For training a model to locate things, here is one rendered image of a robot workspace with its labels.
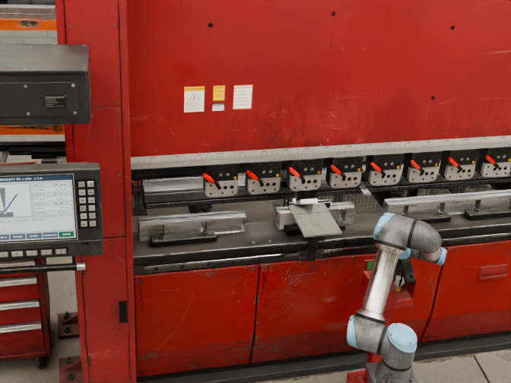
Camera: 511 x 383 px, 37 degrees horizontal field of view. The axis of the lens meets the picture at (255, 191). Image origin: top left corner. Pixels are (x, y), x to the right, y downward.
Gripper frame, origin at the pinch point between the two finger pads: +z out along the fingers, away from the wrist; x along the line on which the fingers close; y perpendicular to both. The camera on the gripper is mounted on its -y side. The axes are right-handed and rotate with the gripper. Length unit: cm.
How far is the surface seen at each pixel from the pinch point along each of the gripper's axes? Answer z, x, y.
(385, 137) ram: -59, 1, 39
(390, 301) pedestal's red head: 1.9, 6.8, -6.7
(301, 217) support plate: -24, 42, 28
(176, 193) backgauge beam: -18, 94, 66
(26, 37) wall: 69, 163, 463
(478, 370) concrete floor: 74, -65, 3
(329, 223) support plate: -25.1, 30.5, 21.6
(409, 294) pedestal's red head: 2.5, -4.5, -3.4
